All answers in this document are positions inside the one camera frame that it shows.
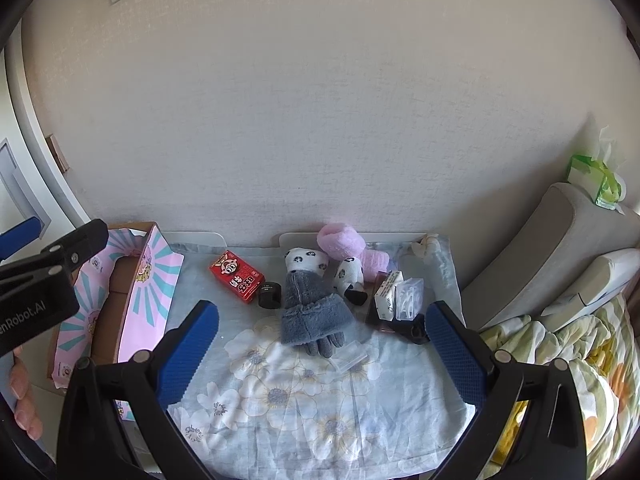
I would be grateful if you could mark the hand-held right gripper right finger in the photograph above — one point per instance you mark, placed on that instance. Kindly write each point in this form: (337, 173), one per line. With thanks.
(455, 355)

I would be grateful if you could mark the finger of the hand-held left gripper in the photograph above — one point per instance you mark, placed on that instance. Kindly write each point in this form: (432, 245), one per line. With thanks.
(75, 246)
(20, 237)

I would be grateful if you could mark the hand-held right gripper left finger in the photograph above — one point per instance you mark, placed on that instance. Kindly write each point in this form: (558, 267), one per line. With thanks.
(192, 350)

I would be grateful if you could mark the cardboard box with pink print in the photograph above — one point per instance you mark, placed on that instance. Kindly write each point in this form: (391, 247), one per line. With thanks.
(150, 280)

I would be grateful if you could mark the grey fleece glove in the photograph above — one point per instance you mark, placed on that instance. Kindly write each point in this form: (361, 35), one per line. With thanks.
(312, 310)

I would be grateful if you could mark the white panda print sock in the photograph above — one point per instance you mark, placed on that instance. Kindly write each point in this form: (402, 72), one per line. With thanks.
(350, 272)
(305, 259)

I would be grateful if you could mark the pink fluffy socks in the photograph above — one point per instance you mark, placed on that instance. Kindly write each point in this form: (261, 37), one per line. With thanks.
(340, 241)

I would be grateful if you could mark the person's left hand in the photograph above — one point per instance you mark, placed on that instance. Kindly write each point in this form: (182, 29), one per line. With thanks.
(25, 395)

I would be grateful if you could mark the black clip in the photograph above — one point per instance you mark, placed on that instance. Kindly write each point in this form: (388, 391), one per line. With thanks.
(412, 332)

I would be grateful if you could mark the clear plastic container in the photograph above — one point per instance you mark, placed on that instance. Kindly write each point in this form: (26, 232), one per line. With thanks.
(410, 300)

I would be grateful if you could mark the clear plastic bag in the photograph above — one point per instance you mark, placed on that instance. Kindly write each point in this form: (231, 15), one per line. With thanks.
(442, 270)

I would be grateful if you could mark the red snack box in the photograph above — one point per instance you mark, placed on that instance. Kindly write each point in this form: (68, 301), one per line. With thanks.
(235, 275)

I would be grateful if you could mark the white paper box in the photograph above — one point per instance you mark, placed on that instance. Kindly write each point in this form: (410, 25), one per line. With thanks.
(387, 295)

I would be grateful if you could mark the small black cylinder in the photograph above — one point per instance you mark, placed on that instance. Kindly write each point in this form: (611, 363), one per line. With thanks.
(270, 295)

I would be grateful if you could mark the small clear plastic case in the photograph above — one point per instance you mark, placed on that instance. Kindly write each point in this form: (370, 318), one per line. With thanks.
(352, 357)

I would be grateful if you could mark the cream plush toy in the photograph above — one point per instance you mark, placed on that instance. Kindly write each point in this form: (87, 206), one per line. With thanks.
(429, 246)

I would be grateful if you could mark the floral table cloth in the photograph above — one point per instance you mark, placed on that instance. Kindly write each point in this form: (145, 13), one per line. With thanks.
(300, 410)

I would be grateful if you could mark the grey pillow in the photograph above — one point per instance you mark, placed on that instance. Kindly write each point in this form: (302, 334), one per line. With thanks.
(540, 250)

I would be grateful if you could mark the floral blanket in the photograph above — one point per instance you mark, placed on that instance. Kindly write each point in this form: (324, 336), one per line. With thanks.
(600, 360)

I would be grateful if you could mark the white pillow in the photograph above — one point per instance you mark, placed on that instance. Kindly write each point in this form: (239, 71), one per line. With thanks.
(600, 275)

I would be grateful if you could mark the green tissue packet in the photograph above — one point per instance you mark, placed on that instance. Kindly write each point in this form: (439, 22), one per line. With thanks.
(607, 185)

